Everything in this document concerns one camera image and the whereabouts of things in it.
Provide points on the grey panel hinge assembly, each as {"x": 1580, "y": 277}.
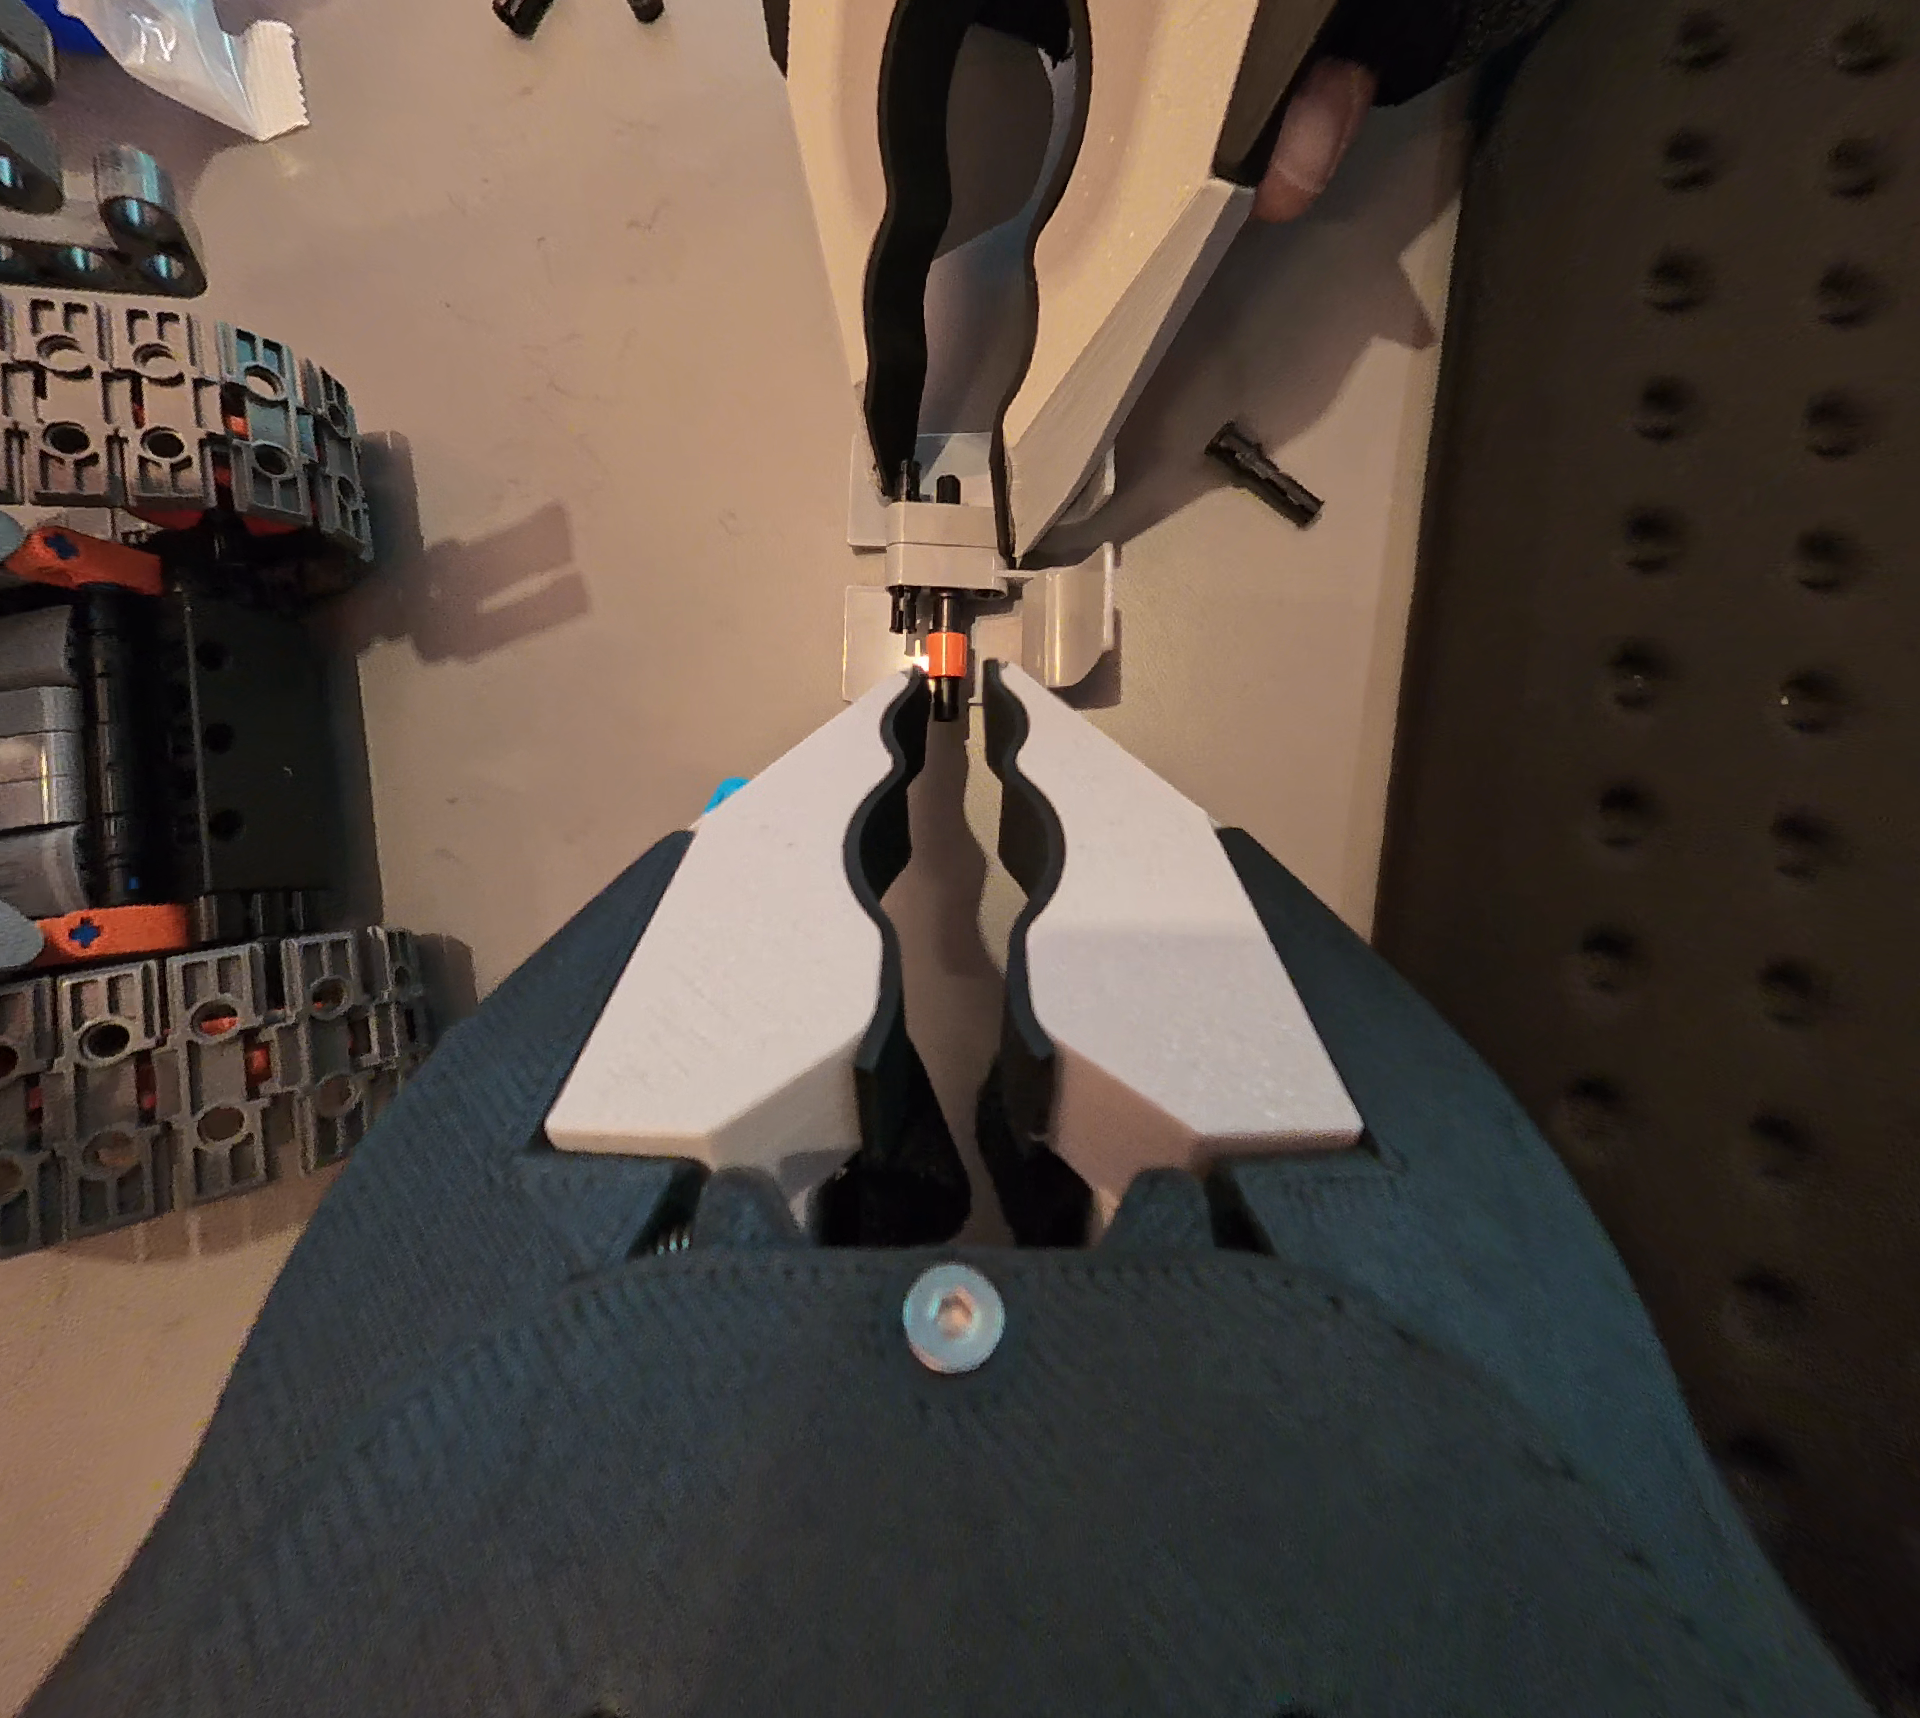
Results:
{"x": 929, "y": 547}

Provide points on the black axle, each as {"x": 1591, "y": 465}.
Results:
{"x": 945, "y": 696}

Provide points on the person's right hand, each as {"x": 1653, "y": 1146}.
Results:
{"x": 1314, "y": 137}

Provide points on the grey orange toy tracked robot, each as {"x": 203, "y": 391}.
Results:
{"x": 181, "y": 699}

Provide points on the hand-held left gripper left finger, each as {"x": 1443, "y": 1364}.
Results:
{"x": 720, "y": 999}

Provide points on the black pin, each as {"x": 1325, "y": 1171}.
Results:
{"x": 1266, "y": 475}

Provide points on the black dimpled pad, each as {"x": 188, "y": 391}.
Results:
{"x": 1695, "y": 699}

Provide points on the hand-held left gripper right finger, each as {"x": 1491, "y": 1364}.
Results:
{"x": 1187, "y": 999}

